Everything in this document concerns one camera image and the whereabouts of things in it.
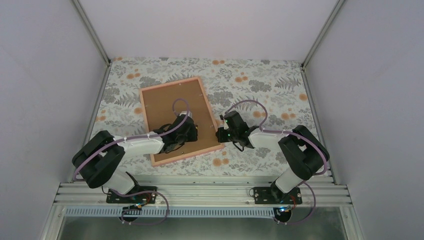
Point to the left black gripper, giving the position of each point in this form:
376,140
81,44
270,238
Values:
193,137

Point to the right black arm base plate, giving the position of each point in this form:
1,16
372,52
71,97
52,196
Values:
273,196

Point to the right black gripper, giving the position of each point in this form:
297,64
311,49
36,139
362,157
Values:
221,137

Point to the pink picture frame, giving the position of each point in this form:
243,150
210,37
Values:
160,107

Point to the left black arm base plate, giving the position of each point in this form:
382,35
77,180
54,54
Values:
140,199

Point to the floral patterned table mat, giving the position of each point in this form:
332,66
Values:
267,92

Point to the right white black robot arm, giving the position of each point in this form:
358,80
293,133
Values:
305,155

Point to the aluminium rail base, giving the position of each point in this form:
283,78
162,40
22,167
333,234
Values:
199,196

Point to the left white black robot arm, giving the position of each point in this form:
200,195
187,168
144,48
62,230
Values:
98,160

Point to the aluminium corner post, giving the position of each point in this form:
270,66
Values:
91,31
325,28

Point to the right aluminium corner post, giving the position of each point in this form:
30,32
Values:
325,28

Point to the left aluminium corner post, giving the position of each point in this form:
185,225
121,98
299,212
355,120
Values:
91,31

